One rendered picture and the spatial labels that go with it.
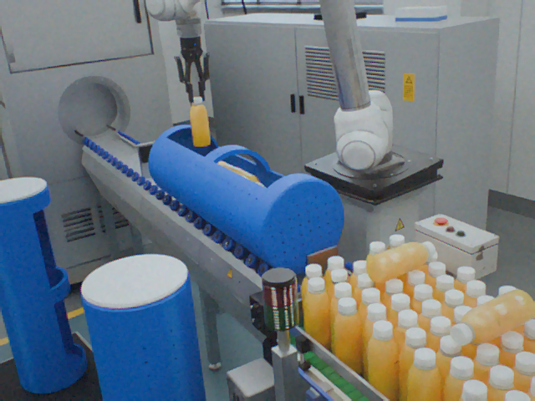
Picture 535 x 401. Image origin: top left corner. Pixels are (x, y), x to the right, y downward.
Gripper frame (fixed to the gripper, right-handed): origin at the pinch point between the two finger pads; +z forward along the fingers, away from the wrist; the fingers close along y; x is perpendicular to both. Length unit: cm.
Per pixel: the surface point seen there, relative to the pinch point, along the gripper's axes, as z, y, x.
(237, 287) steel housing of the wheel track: 51, 18, 57
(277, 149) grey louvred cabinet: 75, -119, -142
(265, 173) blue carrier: 25.5, -8.6, 33.0
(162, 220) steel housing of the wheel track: 50, 17, -7
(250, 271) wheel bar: 44, 16, 62
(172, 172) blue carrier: 23.8, 18.4, 14.3
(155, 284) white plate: 34, 48, 71
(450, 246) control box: 30, -19, 108
